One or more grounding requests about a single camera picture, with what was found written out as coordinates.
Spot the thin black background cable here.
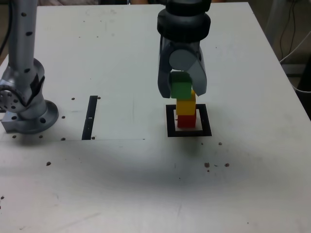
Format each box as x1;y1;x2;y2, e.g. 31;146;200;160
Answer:
280;0;296;59

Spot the black tape square outline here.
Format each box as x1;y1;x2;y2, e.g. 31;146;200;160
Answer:
166;103;212;138

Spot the white background cable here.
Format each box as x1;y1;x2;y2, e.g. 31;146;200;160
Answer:
278;31;311;93

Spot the green cube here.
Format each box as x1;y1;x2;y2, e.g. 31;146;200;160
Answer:
170;71;193;100

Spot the red cube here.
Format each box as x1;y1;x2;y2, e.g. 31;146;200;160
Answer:
177;114;197;129

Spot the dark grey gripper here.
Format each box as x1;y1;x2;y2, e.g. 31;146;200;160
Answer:
157;35;208;99

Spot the yellow cube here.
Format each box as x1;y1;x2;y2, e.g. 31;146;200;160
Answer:
175;89;197;116

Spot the black tape strip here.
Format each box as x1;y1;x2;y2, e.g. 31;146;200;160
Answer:
81;95;99;141

